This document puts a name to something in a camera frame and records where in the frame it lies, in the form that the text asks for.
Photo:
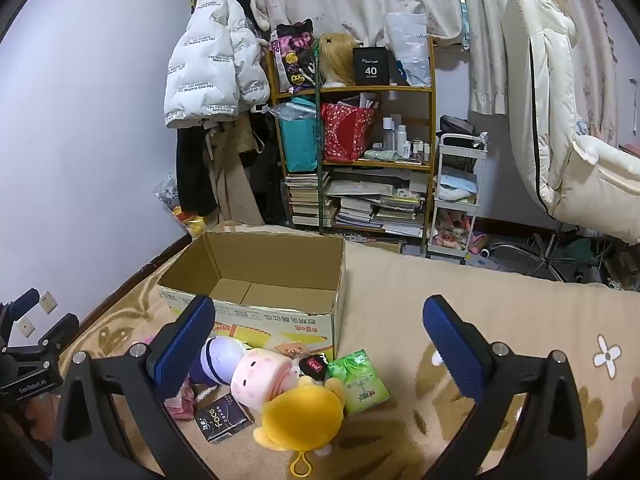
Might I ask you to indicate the white purple plush doll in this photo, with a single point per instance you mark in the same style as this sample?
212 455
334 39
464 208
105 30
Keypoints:
222 357

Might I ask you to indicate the printed cardboard box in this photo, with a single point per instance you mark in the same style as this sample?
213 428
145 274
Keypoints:
280 322

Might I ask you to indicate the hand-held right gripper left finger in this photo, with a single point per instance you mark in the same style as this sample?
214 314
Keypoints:
185 345

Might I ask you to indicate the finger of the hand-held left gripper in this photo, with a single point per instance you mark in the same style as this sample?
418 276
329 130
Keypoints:
25 302
62 330

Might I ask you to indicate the flat cardboard box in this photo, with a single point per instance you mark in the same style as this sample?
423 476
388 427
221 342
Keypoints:
370 242

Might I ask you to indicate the pile of pink items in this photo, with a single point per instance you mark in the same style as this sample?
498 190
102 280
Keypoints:
450 235

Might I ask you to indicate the yellow plush toy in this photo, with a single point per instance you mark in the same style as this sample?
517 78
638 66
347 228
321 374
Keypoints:
300 412

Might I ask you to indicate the clear plastic bag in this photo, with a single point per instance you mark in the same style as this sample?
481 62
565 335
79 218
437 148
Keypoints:
410 45

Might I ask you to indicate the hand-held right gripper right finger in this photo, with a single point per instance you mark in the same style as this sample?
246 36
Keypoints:
455 345

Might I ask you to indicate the pile of books and papers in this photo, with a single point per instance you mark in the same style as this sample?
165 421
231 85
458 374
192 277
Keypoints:
380 205

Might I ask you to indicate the beige patterned blanket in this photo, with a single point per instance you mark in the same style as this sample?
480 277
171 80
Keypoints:
450 285

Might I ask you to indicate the patterned tote bag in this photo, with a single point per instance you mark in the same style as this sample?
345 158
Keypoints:
292 60

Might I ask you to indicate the stack of old books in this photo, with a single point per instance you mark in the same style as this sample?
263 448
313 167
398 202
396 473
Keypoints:
302 200

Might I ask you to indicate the red gift bag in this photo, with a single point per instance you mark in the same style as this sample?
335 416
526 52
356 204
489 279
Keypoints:
345 132

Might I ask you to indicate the green pole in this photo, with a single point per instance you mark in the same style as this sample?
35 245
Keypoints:
318 160

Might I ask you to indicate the pale cartoon floor rug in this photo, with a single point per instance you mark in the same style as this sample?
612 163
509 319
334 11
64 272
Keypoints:
510 260

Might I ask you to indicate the black tissue pack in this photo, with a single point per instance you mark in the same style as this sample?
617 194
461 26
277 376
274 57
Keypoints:
222 417

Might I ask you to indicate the black hanging garment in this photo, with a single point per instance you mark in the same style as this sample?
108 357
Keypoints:
192 170

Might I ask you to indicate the white puffer jacket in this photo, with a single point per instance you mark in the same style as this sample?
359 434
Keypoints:
210 50

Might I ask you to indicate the wooden shelf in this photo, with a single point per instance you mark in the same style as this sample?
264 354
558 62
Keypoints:
360 88

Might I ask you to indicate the pink swirl roll plush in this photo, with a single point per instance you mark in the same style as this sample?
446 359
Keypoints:
255 375

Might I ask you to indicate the crumpled plastic bag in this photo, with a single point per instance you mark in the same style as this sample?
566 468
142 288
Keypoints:
167 192

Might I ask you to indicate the green tissue pack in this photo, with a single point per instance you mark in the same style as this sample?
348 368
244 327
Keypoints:
360 380

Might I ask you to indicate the white trolley cart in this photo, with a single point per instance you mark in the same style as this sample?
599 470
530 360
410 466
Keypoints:
457 136

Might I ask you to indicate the teal bag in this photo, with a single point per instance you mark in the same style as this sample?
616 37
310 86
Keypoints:
297 140

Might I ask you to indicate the cream padded chair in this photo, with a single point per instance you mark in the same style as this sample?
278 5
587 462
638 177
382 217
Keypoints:
540 110

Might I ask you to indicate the black bag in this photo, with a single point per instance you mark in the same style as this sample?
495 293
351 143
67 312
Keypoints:
457 125

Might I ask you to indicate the pale green cloth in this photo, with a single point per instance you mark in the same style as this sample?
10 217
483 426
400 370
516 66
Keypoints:
382 156

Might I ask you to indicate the blonde wig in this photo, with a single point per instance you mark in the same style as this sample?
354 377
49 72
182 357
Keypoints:
335 55

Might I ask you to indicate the pink plush toy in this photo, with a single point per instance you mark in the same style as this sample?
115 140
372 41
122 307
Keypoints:
181 406

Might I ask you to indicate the row of white bottles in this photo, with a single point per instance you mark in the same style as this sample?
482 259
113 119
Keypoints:
402 140

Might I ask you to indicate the beige coat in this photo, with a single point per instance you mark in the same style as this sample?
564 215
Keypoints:
235 185

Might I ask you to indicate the white wall socket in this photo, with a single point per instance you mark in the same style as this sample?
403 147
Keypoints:
48 301
24 328

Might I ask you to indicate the black box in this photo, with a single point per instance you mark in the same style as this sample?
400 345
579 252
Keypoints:
371 67

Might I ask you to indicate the blue white pillow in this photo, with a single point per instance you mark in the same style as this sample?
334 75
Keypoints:
455 185

